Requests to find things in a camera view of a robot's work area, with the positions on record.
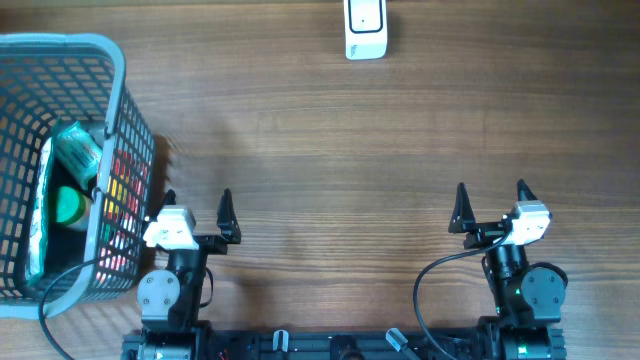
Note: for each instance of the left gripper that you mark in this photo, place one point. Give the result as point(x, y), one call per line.
point(217, 245)

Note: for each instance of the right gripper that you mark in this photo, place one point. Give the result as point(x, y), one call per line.
point(463, 217)

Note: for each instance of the red chili sauce bottle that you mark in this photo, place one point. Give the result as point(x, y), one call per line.
point(121, 209)

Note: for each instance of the white jar green lid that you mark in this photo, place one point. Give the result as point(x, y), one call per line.
point(71, 209)

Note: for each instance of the teal wet wipes pack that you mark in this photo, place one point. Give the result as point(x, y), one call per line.
point(79, 154)

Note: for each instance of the green 3M gloves package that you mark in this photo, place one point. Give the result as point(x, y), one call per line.
point(38, 234)

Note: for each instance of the white barcode scanner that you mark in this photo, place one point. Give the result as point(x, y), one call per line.
point(366, 29)

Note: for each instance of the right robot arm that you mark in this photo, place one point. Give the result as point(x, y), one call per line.
point(528, 297)

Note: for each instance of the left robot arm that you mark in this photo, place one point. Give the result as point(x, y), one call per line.
point(171, 298)

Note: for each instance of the grey plastic shopping basket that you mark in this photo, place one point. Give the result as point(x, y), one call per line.
point(78, 77)

